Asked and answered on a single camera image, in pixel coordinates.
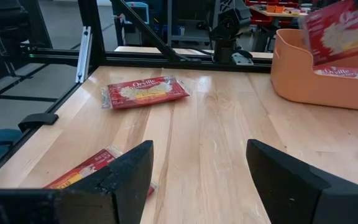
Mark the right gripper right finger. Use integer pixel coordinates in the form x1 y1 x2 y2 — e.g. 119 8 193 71
246 139 332 224

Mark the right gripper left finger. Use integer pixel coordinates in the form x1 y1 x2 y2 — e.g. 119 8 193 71
56 140 154 224

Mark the red Orville popcorn bag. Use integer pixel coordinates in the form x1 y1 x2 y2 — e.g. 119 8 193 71
300 0 358 67
44 145 157 197
312 64 358 82
100 75 191 110

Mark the wooden background table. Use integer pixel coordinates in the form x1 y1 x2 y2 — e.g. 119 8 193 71
249 6 309 19

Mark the orange box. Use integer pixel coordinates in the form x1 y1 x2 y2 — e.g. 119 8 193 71
265 4 285 14

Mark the orange plastic basket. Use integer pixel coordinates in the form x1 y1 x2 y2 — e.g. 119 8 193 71
270 28 358 113

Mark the silver aluminium bar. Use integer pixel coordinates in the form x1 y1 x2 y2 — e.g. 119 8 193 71
75 26 92 84

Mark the teal framed device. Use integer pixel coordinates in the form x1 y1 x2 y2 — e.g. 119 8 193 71
124 1 150 26

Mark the black bulky object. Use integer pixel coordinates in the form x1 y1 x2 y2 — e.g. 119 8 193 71
0 0 32 63

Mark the black frame clip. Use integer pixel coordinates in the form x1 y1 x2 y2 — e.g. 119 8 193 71
17 113 59 133

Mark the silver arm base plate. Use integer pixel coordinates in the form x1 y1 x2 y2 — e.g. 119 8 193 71
231 52 255 66

